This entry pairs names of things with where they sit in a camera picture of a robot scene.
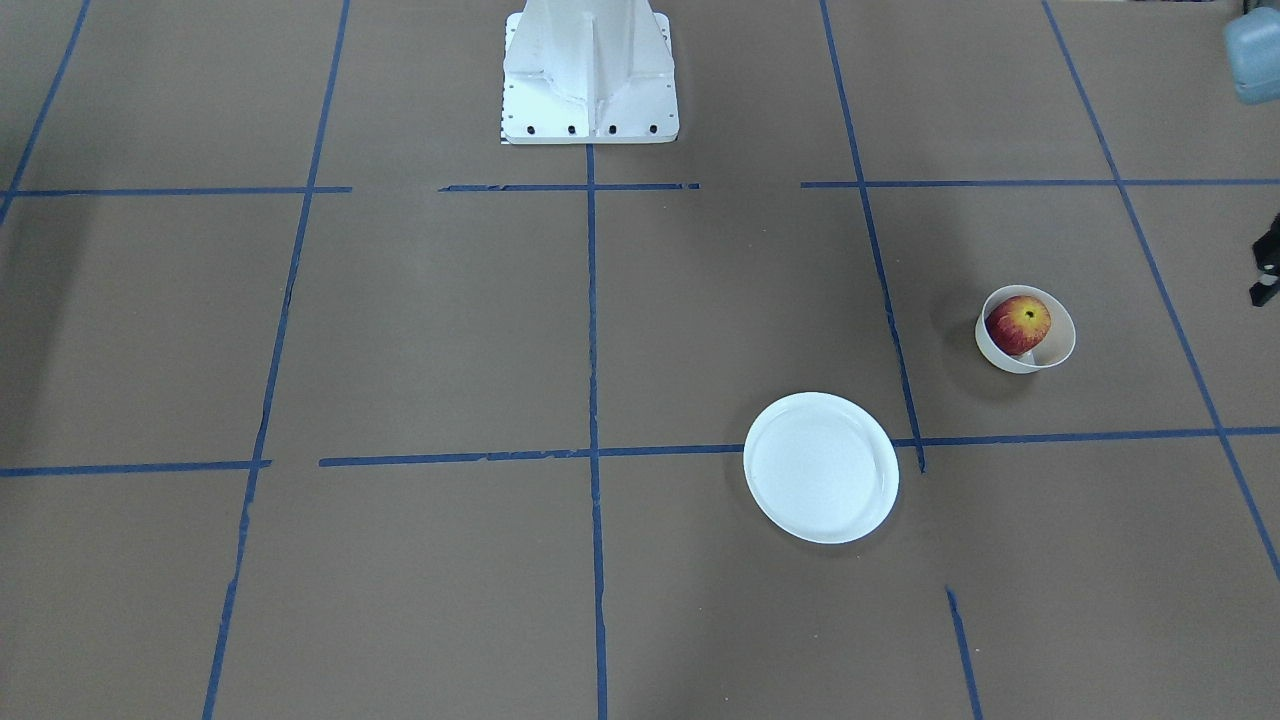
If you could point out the white round plate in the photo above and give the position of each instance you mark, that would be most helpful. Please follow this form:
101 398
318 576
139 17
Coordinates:
821 468

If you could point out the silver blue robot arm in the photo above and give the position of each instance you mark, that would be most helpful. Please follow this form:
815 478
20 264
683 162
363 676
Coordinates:
1252 48

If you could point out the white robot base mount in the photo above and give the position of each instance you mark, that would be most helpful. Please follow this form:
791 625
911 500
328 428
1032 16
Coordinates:
588 72

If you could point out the white bowl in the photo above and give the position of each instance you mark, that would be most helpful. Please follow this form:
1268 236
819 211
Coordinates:
1054 350

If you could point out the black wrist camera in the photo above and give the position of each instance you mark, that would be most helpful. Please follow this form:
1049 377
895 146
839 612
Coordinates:
1266 257

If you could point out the red yellow apple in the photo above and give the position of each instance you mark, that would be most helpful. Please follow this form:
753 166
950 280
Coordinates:
1019 324

